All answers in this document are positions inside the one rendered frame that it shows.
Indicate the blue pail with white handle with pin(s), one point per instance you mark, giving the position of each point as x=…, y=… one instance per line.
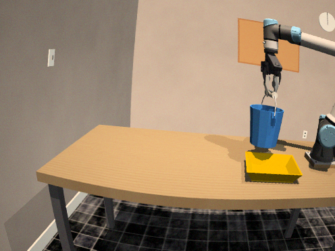
x=265, y=124

